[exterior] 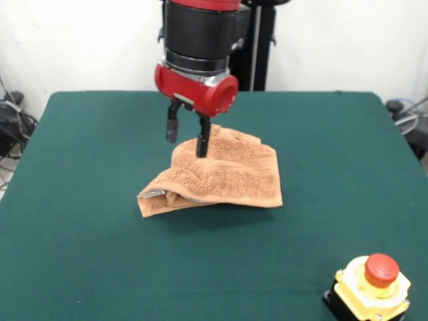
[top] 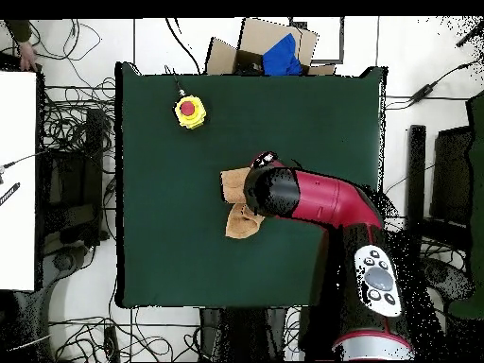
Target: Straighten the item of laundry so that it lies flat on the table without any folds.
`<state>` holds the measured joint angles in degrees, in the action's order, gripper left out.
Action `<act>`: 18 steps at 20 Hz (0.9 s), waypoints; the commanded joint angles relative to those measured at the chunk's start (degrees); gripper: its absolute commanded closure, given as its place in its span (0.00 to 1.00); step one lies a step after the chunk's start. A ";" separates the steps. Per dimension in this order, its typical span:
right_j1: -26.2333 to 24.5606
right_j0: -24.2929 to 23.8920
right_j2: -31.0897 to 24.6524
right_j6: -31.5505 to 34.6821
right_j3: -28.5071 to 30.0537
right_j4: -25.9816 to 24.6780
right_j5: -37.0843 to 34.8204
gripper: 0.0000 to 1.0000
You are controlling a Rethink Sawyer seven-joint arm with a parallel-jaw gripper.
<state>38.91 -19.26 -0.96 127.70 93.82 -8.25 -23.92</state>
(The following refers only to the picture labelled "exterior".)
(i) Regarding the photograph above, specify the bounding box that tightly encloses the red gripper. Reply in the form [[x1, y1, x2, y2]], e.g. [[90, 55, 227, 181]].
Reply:
[[153, 60, 239, 159]]

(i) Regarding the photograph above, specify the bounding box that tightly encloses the orange terry towel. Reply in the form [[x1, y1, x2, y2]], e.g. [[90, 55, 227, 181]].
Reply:
[[135, 124, 284, 219]]

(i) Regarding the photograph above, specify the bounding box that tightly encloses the dark green table cloth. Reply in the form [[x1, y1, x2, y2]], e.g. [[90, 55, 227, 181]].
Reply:
[[0, 90, 428, 321]]

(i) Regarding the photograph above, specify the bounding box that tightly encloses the yellow emergency stop button box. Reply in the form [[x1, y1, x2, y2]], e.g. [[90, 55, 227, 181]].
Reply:
[[322, 253, 412, 321]]

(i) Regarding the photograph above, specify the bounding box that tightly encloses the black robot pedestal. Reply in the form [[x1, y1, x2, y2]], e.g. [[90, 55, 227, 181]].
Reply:
[[156, 0, 278, 92]]

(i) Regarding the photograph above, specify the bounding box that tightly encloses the black cable bundle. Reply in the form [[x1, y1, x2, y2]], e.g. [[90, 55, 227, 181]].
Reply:
[[0, 73, 39, 191]]

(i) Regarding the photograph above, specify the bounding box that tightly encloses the grey cable coil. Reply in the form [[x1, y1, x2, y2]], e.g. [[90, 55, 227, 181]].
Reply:
[[385, 96, 428, 161]]

